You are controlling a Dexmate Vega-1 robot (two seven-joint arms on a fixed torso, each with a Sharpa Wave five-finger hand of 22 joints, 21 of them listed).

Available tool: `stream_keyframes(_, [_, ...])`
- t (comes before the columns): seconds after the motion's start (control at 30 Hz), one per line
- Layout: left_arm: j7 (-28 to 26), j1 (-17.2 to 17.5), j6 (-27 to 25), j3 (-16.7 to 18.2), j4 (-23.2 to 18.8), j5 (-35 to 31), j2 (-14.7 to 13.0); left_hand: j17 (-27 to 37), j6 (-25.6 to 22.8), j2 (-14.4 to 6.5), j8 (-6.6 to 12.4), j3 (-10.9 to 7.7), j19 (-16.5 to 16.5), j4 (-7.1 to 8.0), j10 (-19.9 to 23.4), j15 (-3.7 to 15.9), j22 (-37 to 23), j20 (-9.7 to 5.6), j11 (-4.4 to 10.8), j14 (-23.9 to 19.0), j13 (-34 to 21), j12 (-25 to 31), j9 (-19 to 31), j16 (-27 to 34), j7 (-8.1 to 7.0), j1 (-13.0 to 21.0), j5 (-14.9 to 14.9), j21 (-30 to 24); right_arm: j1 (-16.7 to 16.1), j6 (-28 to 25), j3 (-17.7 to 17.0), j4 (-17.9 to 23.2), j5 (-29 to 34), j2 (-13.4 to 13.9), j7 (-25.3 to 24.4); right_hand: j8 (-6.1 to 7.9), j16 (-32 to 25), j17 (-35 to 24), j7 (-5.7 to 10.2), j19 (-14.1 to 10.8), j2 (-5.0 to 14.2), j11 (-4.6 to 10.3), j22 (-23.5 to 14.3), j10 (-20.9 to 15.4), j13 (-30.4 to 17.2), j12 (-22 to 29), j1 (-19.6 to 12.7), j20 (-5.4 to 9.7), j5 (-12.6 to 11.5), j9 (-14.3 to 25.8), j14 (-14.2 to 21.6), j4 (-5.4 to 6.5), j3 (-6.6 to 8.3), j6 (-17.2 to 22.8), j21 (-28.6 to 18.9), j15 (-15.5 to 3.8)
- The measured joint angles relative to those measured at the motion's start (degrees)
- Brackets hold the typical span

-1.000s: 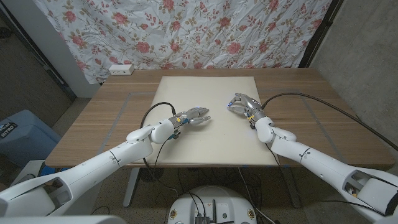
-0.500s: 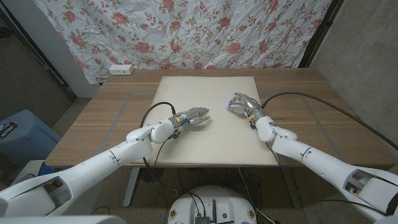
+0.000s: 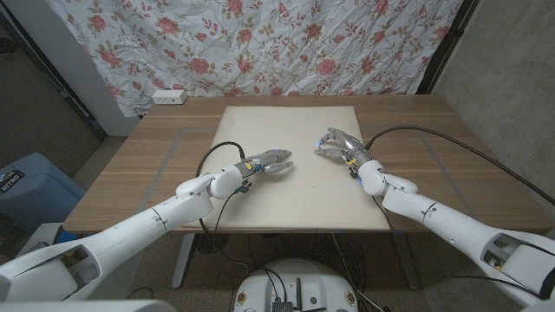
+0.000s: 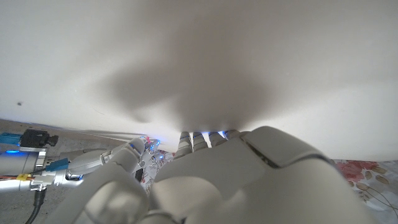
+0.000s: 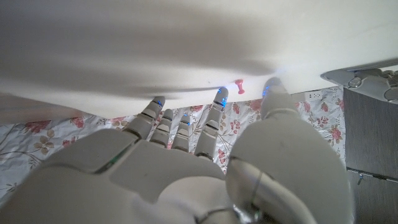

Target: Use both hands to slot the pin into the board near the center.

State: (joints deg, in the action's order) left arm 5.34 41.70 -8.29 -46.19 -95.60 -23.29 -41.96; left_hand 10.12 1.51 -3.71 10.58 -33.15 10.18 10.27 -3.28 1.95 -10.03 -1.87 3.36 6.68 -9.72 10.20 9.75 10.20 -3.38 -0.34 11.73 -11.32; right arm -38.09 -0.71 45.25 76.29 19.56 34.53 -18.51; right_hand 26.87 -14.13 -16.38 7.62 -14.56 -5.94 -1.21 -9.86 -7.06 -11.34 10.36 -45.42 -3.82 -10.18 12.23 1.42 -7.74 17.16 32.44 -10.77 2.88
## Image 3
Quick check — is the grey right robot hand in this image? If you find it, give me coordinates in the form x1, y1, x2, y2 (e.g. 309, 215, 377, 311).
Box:
314, 127, 373, 170

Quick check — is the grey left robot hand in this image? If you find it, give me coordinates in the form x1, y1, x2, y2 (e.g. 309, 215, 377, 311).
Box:
236, 148, 295, 179

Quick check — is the cream foam board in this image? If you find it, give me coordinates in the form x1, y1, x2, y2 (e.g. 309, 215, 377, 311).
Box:
181, 106, 391, 231

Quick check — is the black floor fan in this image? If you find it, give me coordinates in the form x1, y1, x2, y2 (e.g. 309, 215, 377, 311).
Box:
193, 233, 229, 256

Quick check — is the white power strip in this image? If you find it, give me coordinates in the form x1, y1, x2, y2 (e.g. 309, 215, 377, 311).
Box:
151, 88, 188, 106

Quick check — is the floral backdrop cloth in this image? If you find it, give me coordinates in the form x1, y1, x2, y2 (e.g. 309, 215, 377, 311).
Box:
45, 0, 465, 118

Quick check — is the white table leg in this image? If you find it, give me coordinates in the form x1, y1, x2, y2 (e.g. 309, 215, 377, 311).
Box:
171, 232, 196, 289
392, 232, 421, 290

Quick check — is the white robot torso base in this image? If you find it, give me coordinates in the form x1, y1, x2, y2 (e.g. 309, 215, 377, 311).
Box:
233, 258, 360, 312

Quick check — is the black backdrop stand pole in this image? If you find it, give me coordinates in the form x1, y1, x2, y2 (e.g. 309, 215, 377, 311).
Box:
415, 0, 480, 95

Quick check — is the blue storage case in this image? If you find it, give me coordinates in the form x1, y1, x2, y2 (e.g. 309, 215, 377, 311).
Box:
0, 152, 86, 233

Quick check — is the white and blue floor object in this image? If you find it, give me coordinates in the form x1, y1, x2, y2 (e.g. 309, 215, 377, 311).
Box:
16, 223, 103, 261

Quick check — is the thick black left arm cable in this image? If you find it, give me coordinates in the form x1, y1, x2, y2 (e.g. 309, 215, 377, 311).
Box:
195, 140, 246, 272

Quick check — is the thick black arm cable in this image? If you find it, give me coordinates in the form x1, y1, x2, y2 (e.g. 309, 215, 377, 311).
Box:
195, 140, 246, 272
365, 125, 555, 207

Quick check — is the thin black left wrist cable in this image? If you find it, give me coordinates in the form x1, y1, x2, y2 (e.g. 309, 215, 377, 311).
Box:
212, 189, 238, 237

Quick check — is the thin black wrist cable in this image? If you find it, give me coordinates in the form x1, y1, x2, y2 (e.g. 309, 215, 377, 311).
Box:
212, 189, 238, 237
371, 195, 541, 300

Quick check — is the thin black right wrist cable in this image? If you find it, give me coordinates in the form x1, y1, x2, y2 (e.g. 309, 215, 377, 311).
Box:
371, 195, 541, 300

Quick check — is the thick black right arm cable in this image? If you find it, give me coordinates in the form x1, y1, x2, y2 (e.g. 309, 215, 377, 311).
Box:
365, 125, 555, 207

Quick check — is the white floor cable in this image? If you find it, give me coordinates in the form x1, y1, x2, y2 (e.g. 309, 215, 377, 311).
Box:
331, 233, 385, 312

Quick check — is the dark wall rail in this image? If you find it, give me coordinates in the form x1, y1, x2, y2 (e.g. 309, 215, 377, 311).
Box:
0, 8, 108, 142

